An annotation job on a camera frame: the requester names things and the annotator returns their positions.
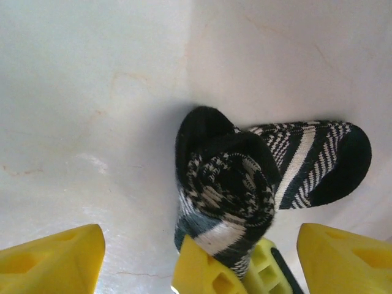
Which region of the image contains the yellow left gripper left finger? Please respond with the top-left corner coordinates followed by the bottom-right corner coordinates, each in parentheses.
top-left (0, 223), bottom-right (107, 294)

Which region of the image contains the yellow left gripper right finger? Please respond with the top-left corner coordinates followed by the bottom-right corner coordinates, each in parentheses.
top-left (298, 222), bottom-right (392, 294)

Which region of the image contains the black white striped sock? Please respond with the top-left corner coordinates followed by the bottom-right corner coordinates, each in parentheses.
top-left (246, 120), bottom-right (373, 211)
top-left (173, 105), bottom-right (281, 281)

